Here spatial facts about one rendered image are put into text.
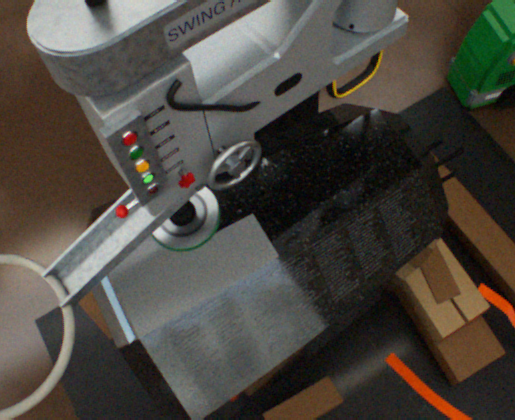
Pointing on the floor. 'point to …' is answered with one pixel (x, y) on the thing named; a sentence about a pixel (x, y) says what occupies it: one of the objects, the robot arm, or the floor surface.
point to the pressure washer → (495, 55)
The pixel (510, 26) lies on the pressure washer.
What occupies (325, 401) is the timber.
